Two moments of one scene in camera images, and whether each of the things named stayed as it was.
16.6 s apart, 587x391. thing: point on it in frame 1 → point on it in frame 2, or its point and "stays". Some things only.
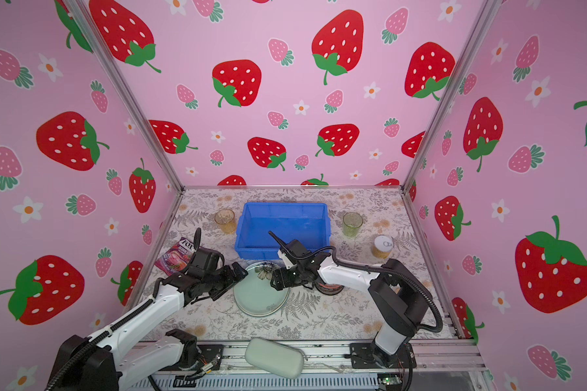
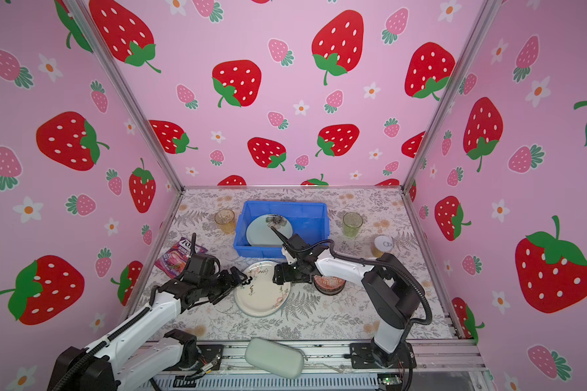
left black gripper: (232, 278) stays
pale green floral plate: (254, 294) → (258, 233)
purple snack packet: (177, 258) stays
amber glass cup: (226, 218) stays
